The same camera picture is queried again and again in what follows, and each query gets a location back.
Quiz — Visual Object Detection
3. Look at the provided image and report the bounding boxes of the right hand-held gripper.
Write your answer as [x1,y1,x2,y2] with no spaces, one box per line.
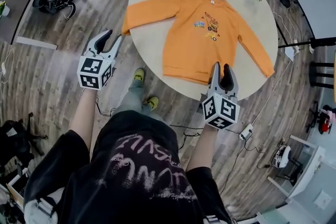
[201,61,240,130]

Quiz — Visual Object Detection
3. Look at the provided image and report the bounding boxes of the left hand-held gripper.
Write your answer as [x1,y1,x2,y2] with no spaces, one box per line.
[77,29,123,91]

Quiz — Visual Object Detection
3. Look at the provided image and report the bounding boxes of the orange children's sweatshirt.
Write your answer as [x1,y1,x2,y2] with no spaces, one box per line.
[121,0,276,86]

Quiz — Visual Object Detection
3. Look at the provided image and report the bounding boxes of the person's left forearm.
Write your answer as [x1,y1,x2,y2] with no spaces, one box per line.
[70,88,98,154]

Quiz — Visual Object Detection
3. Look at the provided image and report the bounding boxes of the person's right forearm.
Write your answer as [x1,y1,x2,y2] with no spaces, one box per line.
[185,124,220,173]

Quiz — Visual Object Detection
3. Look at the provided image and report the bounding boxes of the person's black printed t-shirt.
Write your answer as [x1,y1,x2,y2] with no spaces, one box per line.
[23,110,234,224]

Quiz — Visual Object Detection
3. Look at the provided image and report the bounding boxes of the person's left yellow shoe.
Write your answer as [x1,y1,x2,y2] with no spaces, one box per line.
[133,68,145,82]

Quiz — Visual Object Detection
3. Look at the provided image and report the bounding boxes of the person's yellow shoe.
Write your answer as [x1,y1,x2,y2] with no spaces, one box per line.
[133,68,145,82]
[145,96,160,111]

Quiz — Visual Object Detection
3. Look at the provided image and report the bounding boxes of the white power strip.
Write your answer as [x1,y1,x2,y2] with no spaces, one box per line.
[238,124,254,141]

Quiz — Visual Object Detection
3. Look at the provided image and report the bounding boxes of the person's grey jeans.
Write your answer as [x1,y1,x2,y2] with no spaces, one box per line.
[114,78,165,123]

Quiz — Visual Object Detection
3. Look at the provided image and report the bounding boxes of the white paper sheet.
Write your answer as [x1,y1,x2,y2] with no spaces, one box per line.
[285,46,297,61]

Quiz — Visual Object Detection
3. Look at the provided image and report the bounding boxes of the person's right yellow shoe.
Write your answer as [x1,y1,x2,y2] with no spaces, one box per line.
[145,96,160,111]

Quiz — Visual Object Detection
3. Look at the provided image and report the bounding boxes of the orange round wooden table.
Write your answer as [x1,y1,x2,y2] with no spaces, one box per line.
[309,49,336,103]

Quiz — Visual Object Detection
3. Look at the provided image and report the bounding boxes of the white and black helmet device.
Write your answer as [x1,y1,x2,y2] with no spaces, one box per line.
[271,144,292,169]

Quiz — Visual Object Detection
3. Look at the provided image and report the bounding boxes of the black office chair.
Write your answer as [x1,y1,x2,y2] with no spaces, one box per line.
[306,101,336,135]
[0,112,48,166]

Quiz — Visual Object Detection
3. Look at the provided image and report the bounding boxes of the green plant in white cup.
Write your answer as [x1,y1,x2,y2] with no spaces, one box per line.
[0,0,11,18]

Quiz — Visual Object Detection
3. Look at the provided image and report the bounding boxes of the pink and red clothing bundle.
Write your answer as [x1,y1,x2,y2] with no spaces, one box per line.
[319,110,336,132]

